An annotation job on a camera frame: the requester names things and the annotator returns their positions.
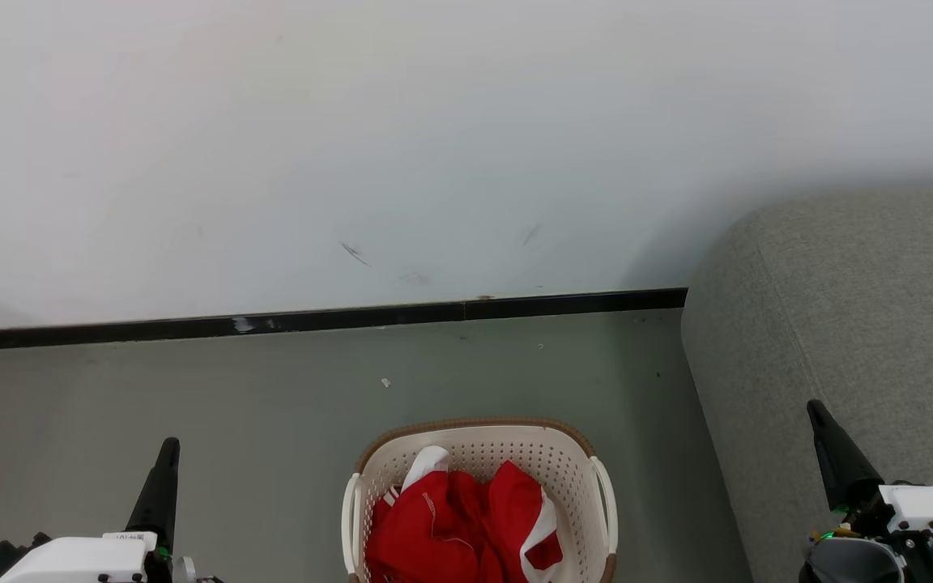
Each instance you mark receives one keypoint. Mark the grey fabric sofa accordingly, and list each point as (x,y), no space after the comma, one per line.
(839,308)

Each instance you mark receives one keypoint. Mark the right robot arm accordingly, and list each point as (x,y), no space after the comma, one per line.
(851,563)

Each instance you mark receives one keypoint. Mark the red garment white collar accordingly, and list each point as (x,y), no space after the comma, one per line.
(426,534)

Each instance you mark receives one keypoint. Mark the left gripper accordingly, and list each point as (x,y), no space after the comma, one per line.
(78,560)

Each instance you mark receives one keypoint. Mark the cream laundry basket brown rim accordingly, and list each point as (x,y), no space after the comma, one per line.
(568,478)

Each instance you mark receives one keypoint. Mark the black baseboard strip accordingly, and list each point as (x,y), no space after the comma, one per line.
(313,320)

